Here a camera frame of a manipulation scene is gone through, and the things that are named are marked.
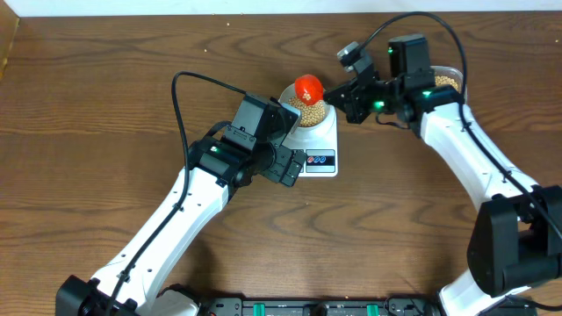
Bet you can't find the white bowl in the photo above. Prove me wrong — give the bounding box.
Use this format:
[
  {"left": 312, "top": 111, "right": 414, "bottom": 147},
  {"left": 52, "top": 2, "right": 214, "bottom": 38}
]
[{"left": 279, "top": 83, "right": 329, "bottom": 127}]

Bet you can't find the white digital kitchen scale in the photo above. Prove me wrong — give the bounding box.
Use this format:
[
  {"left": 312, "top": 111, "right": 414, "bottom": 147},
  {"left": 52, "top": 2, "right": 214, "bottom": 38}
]
[{"left": 283, "top": 105, "right": 338, "bottom": 177}]

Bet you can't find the clear plastic soybean container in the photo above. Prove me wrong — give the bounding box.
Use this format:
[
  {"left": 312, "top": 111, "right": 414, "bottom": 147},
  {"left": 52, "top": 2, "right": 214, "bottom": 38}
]
[{"left": 424, "top": 66, "right": 464, "bottom": 105}]

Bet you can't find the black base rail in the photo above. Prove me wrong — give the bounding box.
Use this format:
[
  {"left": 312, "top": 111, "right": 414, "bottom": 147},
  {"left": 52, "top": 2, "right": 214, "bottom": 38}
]
[{"left": 157, "top": 284, "right": 537, "bottom": 316}]

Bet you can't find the red measuring scoop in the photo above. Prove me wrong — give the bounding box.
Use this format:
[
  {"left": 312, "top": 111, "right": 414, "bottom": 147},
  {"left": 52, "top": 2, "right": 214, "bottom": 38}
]
[{"left": 294, "top": 74, "right": 324, "bottom": 106}]

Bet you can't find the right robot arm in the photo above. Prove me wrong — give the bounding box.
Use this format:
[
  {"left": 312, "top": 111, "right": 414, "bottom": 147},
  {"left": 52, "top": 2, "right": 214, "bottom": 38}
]
[{"left": 324, "top": 34, "right": 561, "bottom": 315}]

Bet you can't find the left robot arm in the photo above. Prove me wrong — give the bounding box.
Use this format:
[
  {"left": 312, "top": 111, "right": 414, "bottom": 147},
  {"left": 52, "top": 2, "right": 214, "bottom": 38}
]
[{"left": 55, "top": 135, "right": 306, "bottom": 315}]

